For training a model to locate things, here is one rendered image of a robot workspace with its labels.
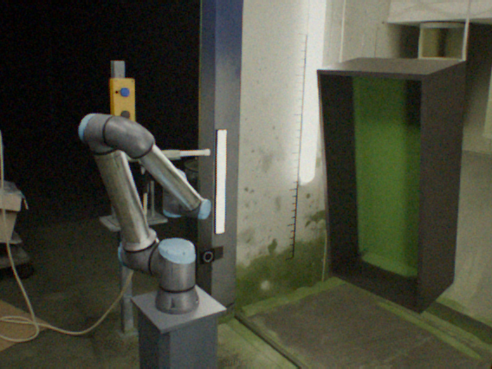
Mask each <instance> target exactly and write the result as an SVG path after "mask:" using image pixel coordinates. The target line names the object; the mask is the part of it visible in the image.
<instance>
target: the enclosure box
mask: <svg viewBox="0 0 492 369"><path fill-rule="evenodd" d="M465 68H466V61H459V60H439V59H390V58H384V57H357V58H353V59H351V60H347V61H342V62H339V63H335V64H331V65H328V66H325V67H322V68H316V69H315V73H316V87H317V88H318V102H319V116H320V145H321V160H322V175H323V190H324V205H325V218H326V233H327V261H328V274H330V275H332V276H335V277H338V278H340V279H341V280H343V281H346V282H349V283H351V284H354V285H356V286H358V287H359V288H362V289H364V290H365V291H367V292H370V293H372V294H375V295H378V296H380V297H382V298H384V299H387V300H388V301H391V302H394V303H396V304H398V305H400V306H403V307H405V308H408V309H410V310H412V311H414V312H416V313H419V314H421V313H422V312H423V311H424V310H425V309H426V308H428V307H429V306H430V305H431V304H432V303H433V302H434V301H435V299H437V298H438V297H439V296H440V295H441V294H442V293H443V292H444V291H445V290H446V289H447V288H449V287H450V286H452V285H453V283H454V280H455V266H456V236H457V220H458V205H459V190H460V174H461V158H462V143H463V114H464V98H465V82H466V72H465Z"/></svg>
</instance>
